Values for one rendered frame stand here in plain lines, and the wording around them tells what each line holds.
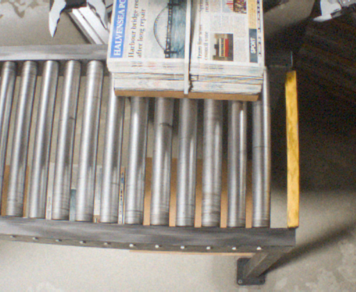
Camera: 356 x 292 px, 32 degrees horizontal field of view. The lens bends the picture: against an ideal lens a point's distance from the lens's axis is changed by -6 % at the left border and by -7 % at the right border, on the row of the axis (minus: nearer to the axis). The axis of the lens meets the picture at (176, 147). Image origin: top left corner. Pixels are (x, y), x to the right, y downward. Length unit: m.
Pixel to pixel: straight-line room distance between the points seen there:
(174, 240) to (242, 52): 0.49
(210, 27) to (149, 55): 0.16
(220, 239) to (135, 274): 0.84
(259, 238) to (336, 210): 0.93
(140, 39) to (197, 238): 0.51
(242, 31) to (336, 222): 1.16
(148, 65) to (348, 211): 1.26
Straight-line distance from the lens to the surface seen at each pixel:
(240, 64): 1.51
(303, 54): 2.36
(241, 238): 1.63
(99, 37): 2.48
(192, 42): 1.53
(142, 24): 1.56
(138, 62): 1.52
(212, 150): 1.67
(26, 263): 2.49
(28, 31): 2.80
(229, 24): 1.56
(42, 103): 1.76
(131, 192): 1.65
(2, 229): 1.69
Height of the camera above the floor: 2.40
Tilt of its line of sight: 73 degrees down
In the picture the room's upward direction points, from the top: 1 degrees counter-clockwise
